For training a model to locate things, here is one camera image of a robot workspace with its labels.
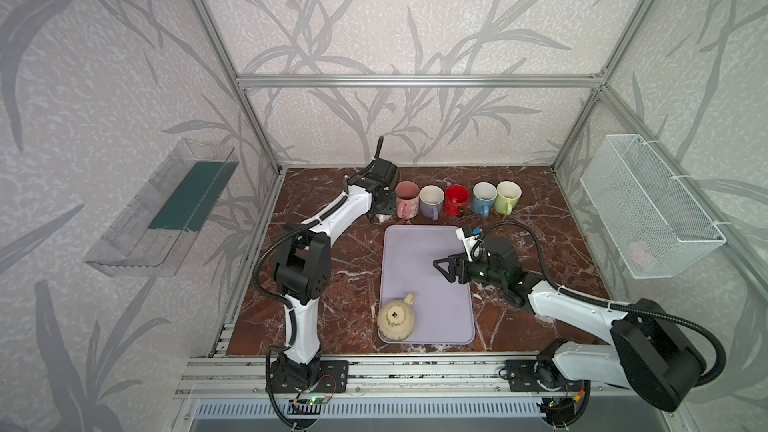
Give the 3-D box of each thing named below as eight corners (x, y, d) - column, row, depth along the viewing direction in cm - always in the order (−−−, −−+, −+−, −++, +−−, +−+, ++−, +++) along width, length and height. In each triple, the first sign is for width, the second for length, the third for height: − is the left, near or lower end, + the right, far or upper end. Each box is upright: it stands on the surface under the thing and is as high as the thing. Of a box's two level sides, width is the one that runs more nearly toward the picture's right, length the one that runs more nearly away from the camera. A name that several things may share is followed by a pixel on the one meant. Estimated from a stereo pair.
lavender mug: (420, 225, 105) (421, 210, 98) (419, 201, 113) (420, 184, 105) (443, 225, 105) (446, 210, 98) (441, 201, 113) (443, 184, 105)
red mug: (445, 221, 107) (448, 204, 100) (443, 201, 113) (445, 184, 105) (466, 221, 107) (471, 204, 100) (463, 201, 113) (467, 184, 105)
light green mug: (483, 211, 110) (490, 193, 101) (497, 195, 114) (504, 176, 106) (503, 223, 106) (512, 205, 98) (517, 206, 111) (526, 188, 103)
